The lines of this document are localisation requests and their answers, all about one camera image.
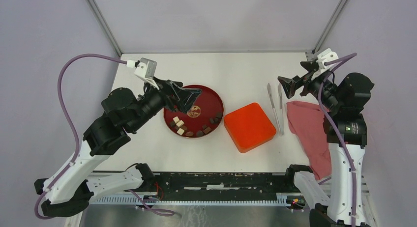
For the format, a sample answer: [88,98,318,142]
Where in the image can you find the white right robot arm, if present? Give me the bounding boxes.
[278,59,374,227]

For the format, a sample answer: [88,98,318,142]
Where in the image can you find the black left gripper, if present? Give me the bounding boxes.
[128,76,203,133]

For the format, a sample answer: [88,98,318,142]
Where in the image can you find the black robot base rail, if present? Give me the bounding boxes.
[137,165,312,202]

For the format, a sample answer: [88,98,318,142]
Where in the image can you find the white cable duct strip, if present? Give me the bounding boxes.
[92,194,292,207]

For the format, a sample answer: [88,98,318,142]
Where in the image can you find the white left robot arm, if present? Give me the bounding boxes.
[34,79,202,220]

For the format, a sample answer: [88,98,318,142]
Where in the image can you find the pink cloth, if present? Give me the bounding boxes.
[286,101,331,180]

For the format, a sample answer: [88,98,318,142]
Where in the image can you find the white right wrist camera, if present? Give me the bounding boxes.
[311,48,339,80]

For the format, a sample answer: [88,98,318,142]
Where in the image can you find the orange box lid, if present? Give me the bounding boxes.
[224,102,277,153]

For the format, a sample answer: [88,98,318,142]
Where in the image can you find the white square chocolate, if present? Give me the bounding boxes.
[176,120,185,128]

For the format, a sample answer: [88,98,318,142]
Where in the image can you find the metal tongs with white handle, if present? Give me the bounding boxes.
[267,83,285,136]

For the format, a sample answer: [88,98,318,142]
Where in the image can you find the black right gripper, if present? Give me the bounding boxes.
[278,60,343,111]

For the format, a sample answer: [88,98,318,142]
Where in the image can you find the round red lacquer tray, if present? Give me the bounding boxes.
[163,85,224,138]

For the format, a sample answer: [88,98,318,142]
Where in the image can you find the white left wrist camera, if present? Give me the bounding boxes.
[126,58,159,90]

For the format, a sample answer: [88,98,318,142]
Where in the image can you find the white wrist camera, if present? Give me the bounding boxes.
[126,58,159,90]
[311,48,339,80]

